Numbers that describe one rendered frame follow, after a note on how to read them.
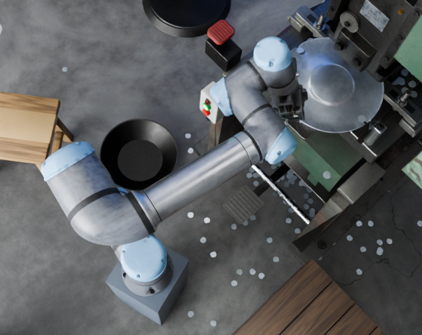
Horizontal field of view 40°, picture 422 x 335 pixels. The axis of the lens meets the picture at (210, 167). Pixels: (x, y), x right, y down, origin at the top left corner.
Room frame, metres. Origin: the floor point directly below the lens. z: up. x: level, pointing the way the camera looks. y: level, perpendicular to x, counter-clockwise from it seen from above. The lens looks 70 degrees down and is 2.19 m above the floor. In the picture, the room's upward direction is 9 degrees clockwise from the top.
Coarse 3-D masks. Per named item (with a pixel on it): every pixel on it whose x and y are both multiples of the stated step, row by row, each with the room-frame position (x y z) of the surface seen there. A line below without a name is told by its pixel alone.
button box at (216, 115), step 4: (212, 84) 0.83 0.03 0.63; (204, 88) 0.81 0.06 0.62; (208, 88) 0.81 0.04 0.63; (204, 92) 0.80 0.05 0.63; (208, 92) 0.80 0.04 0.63; (204, 96) 0.80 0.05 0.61; (208, 96) 0.79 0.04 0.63; (200, 100) 0.81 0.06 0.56; (204, 100) 0.79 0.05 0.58; (212, 100) 0.78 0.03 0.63; (200, 104) 0.80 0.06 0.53; (212, 104) 0.77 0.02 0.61; (216, 104) 0.77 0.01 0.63; (200, 108) 0.80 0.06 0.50; (212, 108) 0.77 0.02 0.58; (216, 108) 0.76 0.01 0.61; (212, 112) 0.77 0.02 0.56; (216, 112) 0.76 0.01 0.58; (220, 112) 0.77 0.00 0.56; (208, 116) 0.78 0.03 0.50; (212, 116) 0.77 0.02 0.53; (216, 116) 0.76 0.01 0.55; (220, 116) 0.77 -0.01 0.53; (208, 120) 0.84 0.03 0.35; (212, 120) 0.77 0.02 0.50; (216, 120) 0.76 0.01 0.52
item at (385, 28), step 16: (352, 0) 0.88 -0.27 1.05; (368, 0) 0.86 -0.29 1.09; (384, 0) 0.83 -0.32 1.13; (400, 0) 0.82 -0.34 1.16; (416, 0) 0.81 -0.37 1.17; (352, 16) 0.86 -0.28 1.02; (368, 16) 0.84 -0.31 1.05; (384, 16) 0.82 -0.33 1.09; (400, 16) 0.80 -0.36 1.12; (336, 32) 0.88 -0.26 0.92; (352, 32) 0.84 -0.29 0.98; (368, 32) 0.83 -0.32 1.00; (384, 32) 0.81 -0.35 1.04; (336, 48) 0.82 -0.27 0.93; (352, 48) 0.81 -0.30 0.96; (368, 48) 0.81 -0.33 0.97; (384, 48) 0.80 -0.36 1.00; (352, 64) 0.80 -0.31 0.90; (368, 64) 0.80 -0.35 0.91
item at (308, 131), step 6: (288, 126) 0.66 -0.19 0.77; (294, 126) 0.66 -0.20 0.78; (300, 126) 0.67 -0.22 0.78; (306, 126) 0.67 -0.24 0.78; (294, 132) 0.65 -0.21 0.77; (300, 132) 0.65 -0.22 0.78; (306, 132) 0.65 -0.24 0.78; (312, 132) 0.65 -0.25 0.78; (300, 138) 0.64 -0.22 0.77; (306, 138) 0.63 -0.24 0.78
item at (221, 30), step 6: (216, 24) 0.95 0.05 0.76; (222, 24) 0.95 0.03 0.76; (228, 24) 0.96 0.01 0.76; (210, 30) 0.93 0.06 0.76; (216, 30) 0.93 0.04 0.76; (222, 30) 0.93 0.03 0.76; (228, 30) 0.94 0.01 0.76; (234, 30) 0.94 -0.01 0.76; (210, 36) 0.91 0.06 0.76; (216, 36) 0.91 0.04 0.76; (222, 36) 0.92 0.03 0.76; (228, 36) 0.92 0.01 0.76; (216, 42) 0.90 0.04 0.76; (222, 42) 0.90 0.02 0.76
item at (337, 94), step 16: (304, 48) 0.90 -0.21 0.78; (320, 48) 0.91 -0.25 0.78; (304, 64) 0.85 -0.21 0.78; (320, 64) 0.86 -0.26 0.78; (336, 64) 0.87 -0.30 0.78; (304, 80) 0.80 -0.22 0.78; (320, 80) 0.81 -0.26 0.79; (336, 80) 0.81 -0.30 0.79; (352, 80) 0.82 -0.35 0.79; (368, 80) 0.83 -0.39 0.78; (320, 96) 0.76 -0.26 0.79; (336, 96) 0.77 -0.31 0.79; (352, 96) 0.78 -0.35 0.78; (368, 96) 0.78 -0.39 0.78; (304, 112) 0.71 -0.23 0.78; (320, 112) 0.71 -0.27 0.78; (336, 112) 0.72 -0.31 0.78; (352, 112) 0.73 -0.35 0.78; (368, 112) 0.74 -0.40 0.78; (320, 128) 0.67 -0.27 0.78; (336, 128) 0.67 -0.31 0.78; (352, 128) 0.68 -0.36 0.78
